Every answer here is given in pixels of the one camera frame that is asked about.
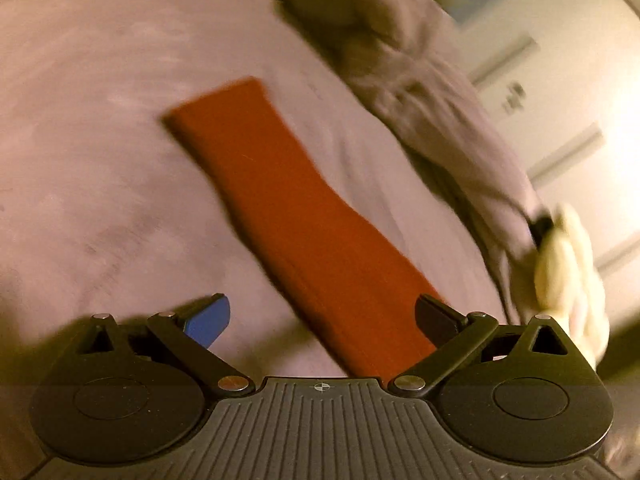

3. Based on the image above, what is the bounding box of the cream flower plush pillow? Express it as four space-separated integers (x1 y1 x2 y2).
531 202 612 370

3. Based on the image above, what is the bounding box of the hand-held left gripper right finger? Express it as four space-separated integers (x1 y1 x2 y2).
389 294 577 395

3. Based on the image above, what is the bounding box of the white wardrobe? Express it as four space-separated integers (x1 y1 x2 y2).
445 0 640 321

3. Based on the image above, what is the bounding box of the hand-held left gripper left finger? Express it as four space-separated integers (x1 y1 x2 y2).
75 293 256 395

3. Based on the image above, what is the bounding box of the purple bed sheet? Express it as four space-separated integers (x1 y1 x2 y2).
0 0 508 480

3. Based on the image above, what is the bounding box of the red knit cloth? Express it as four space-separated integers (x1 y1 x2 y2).
162 76 451 379

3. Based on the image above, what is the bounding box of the crumpled purple blanket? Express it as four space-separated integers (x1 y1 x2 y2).
200 0 553 323

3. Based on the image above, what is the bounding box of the white wardrobe handle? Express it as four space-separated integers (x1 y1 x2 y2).
529 124 605 182
594 232 640 273
469 34 540 87

